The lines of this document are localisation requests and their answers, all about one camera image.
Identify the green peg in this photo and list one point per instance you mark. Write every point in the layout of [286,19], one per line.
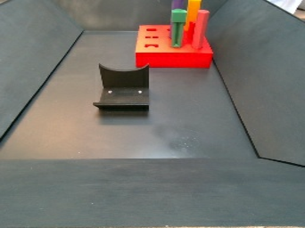
[177,39]

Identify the black curved holder bracket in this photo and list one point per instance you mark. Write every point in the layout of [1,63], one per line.
[124,88]

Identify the purple round cylinder peg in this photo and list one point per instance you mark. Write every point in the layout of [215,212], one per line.
[177,3]

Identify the yellow peg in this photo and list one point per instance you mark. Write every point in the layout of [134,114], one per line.
[193,8]

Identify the red peg board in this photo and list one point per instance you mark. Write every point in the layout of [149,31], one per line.
[155,53]

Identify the red-pink peg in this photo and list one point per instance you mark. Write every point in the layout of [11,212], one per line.
[199,29]

